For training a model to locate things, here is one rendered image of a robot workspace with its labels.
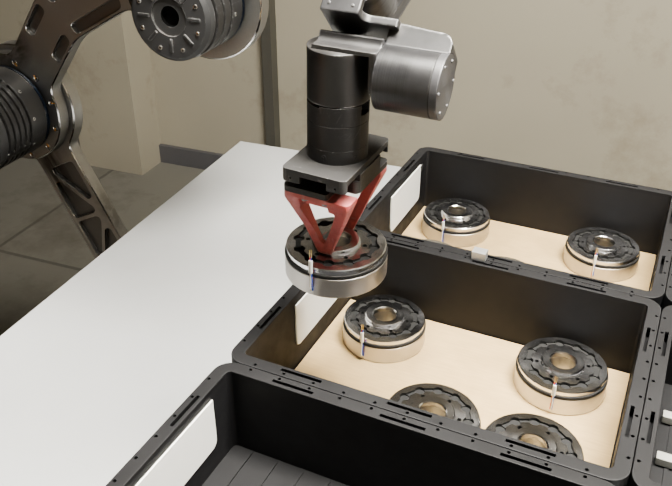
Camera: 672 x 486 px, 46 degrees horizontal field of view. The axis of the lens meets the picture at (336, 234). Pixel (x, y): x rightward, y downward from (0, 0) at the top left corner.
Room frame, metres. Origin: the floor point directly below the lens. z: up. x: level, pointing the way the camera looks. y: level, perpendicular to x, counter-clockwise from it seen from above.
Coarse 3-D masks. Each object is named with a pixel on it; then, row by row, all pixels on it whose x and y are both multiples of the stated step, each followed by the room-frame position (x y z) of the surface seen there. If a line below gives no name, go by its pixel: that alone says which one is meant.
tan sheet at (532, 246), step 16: (416, 224) 1.09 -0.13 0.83; (496, 224) 1.09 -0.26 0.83; (512, 224) 1.09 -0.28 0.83; (496, 240) 1.04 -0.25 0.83; (512, 240) 1.04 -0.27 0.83; (528, 240) 1.04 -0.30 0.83; (544, 240) 1.04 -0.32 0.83; (560, 240) 1.04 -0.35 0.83; (512, 256) 0.99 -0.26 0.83; (528, 256) 0.99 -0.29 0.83; (544, 256) 0.99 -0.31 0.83; (560, 256) 0.99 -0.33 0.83; (640, 256) 0.99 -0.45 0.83; (640, 272) 0.95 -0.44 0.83; (640, 288) 0.91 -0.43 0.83
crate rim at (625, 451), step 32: (448, 256) 0.83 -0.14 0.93; (576, 288) 0.76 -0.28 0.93; (640, 352) 0.64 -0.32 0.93; (320, 384) 0.59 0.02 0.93; (640, 384) 0.59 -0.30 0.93; (416, 416) 0.55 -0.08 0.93; (640, 416) 0.55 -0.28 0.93; (512, 448) 0.51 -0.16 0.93; (544, 448) 0.51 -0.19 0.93; (608, 480) 0.47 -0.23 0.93
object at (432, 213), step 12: (432, 204) 1.10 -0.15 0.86; (444, 204) 1.10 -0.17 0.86; (468, 204) 1.10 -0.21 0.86; (480, 204) 1.10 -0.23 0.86; (432, 216) 1.07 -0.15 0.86; (480, 216) 1.07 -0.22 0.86; (444, 228) 1.03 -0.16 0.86; (456, 228) 1.02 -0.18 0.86; (468, 228) 1.02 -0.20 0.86; (480, 228) 1.03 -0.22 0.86
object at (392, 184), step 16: (416, 160) 1.12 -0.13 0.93; (480, 160) 1.12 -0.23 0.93; (496, 160) 1.12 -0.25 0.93; (400, 176) 1.06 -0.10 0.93; (560, 176) 1.07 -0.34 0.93; (576, 176) 1.06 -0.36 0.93; (384, 192) 1.01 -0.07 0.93; (640, 192) 1.02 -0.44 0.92; (656, 192) 1.01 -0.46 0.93; (368, 208) 0.96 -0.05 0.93; (400, 240) 0.87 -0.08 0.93; (416, 240) 0.87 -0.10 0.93; (496, 256) 0.83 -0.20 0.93; (544, 272) 0.80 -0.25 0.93; (560, 272) 0.80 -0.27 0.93; (656, 272) 0.80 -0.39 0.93; (608, 288) 0.76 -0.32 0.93; (624, 288) 0.76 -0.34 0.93; (656, 288) 0.76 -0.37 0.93
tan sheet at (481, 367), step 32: (320, 352) 0.77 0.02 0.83; (448, 352) 0.77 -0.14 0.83; (480, 352) 0.77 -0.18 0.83; (512, 352) 0.77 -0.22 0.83; (352, 384) 0.71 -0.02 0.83; (384, 384) 0.71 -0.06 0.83; (448, 384) 0.71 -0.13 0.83; (480, 384) 0.71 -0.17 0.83; (512, 384) 0.71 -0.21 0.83; (608, 384) 0.71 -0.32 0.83; (480, 416) 0.65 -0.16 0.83; (544, 416) 0.65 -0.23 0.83; (576, 416) 0.65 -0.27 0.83; (608, 416) 0.65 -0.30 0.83; (608, 448) 0.61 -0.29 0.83
